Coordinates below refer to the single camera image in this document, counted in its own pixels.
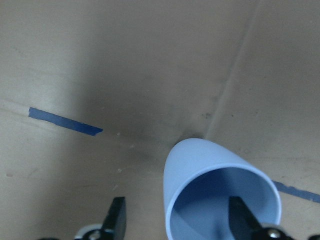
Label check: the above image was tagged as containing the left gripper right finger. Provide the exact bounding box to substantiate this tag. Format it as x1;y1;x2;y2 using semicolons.
228;196;263;240

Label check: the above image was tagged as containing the light blue plastic cup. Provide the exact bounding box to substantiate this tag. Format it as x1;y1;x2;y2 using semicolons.
163;138;282;240

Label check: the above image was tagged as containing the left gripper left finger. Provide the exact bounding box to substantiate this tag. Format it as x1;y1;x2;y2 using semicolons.
101;196;127;240

